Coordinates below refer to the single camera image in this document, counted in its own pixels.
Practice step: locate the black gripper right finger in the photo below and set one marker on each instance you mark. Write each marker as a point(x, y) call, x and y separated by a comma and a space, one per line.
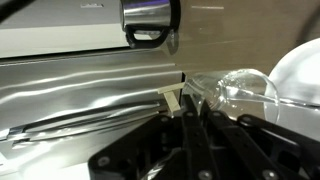
point(240, 140)

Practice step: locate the white bowl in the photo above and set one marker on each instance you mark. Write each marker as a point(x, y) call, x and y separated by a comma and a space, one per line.
point(300, 76)

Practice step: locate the stainless steel kettle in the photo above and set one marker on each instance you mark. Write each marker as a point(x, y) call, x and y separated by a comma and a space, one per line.
point(146, 13)

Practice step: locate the stainless steel refrigerator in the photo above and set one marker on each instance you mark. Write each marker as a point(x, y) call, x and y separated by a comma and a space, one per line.
point(83, 83)

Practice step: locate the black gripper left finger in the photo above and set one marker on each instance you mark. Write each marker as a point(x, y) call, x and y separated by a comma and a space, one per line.
point(193, 140)

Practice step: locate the clear glass cup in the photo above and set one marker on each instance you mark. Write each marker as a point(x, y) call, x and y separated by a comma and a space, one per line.
point(246, 83)

